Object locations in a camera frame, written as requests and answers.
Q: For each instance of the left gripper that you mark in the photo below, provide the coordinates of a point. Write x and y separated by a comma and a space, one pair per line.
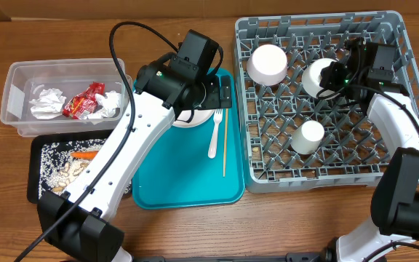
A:
217, 97

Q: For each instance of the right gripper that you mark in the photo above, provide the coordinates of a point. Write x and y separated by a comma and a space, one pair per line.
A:
336, 75

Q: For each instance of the small white bowl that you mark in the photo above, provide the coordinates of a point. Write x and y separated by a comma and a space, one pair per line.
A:
311, 77

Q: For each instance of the pink bowl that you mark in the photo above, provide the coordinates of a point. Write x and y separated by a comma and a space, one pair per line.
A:
267, 65

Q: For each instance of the white cup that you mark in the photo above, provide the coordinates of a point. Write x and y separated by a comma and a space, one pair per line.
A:
306, 138

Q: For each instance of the orange carrot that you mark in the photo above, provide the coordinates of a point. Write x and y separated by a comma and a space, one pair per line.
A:
84, 154

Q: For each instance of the red snack wrapper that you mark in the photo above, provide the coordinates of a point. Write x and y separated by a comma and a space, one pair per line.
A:
85, 103

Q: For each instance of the white napkin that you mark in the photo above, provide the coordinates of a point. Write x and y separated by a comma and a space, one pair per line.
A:
49, 104

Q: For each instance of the peanut shells and rice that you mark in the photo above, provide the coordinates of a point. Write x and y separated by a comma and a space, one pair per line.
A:
58, 168

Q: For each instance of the white tissue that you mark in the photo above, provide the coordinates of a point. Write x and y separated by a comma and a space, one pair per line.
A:
108, 104

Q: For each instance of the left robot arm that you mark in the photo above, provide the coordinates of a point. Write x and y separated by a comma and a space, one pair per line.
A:
78, 221

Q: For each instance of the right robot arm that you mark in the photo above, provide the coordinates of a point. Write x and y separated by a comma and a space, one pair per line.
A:
367, 79

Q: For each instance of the grey dishwasher rack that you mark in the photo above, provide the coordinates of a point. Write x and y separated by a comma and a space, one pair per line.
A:
352, 152

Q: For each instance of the wooden chopstick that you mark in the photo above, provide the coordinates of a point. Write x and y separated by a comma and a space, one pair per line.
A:
225, 143

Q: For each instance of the white plastic fork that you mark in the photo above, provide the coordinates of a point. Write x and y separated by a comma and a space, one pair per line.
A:
217, 118

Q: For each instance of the white round plate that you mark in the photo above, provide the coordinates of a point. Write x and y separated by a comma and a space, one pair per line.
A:
192, 118

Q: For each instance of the teal serving tray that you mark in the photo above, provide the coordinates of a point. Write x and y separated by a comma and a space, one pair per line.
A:
178, 173

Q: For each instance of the clear plastic bin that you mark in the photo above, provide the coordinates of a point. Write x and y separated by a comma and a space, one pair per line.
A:
25, 81

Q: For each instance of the black tray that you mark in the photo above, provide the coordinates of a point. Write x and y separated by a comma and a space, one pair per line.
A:
35, 158

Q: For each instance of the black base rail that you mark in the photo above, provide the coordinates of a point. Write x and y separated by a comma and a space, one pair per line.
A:
231, 259

